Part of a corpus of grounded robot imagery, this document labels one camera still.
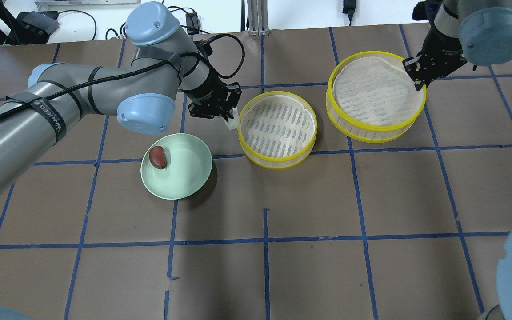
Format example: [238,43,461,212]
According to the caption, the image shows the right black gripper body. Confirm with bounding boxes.
[403,38,468,83]

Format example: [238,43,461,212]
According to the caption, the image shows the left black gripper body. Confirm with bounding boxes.
[181,74,242,118]

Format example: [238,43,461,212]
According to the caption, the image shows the white bun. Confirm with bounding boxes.
[225,108,240,130]

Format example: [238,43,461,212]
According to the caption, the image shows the yellow steamer layer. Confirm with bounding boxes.
[325,51,427,144]
[237,91,318,170]

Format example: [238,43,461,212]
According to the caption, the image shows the brown bun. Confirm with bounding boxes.
[148,145,168,170]

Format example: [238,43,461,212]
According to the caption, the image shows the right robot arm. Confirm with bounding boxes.
[403,0,512,320]

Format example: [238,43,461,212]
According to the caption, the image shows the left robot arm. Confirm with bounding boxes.
[0,1,241,195]

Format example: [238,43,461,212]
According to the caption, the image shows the white steamer cloth top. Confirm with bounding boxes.
[332,55,425,126]

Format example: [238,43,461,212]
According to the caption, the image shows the white steamer cloth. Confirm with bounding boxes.
[240,95,316,158]
[332,55,425,126]

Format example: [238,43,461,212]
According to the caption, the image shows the white steamer cloth bottom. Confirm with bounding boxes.
[240,95,316,158]

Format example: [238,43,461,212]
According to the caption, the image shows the green plate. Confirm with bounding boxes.
[140,133,212,200]

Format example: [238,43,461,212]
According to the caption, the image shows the black power adapter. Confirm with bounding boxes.
[185,12,200,34]

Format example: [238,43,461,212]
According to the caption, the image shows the black cables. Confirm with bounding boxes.
[56,4,208,40]

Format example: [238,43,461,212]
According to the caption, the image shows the aluminium frame post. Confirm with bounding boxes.
[247,0,270,36]

